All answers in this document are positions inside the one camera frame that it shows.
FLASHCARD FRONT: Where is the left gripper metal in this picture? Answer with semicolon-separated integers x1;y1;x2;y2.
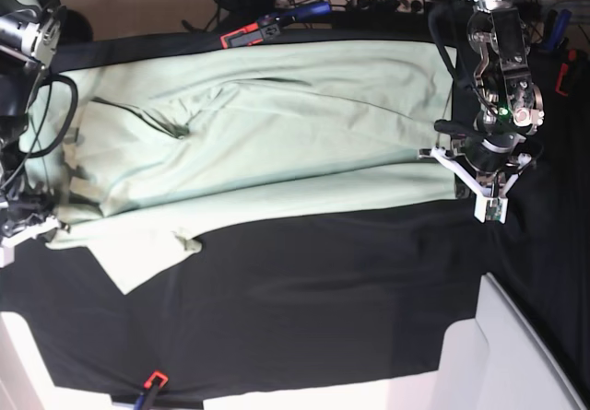
434;120;530;189

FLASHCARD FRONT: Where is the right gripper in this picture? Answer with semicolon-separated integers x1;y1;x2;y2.
1;188;69;240

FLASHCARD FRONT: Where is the light green T-shirt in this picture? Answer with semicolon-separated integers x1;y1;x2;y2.
26;41;454;293

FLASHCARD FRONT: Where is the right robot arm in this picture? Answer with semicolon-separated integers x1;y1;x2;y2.
1;0;78;248

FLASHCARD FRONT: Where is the red clamp right edge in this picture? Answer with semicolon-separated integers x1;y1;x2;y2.
555;49;583;97

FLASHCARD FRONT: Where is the white power strip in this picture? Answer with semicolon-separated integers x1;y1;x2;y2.
276;0;425;14

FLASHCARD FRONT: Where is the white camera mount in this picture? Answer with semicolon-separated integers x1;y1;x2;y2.
418;146;533;224
1;217;61;268

